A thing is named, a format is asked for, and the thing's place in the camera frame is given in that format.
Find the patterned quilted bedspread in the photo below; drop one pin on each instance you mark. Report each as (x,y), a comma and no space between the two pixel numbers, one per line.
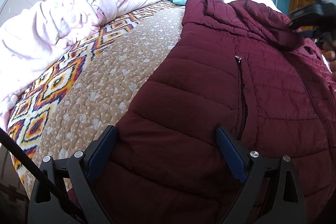
(92,85)

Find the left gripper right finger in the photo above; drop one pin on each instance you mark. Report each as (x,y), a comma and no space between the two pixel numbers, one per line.
(284,201)

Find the maroon quilted puffer jacket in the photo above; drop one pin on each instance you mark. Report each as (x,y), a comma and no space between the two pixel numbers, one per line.
(236,65)

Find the person right hand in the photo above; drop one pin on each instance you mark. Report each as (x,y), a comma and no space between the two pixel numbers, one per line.
(329,53)

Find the pink floral duvet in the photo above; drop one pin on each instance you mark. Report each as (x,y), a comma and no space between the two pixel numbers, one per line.
(36,38)

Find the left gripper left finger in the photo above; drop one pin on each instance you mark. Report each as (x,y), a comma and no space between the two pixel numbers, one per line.
(74,177)

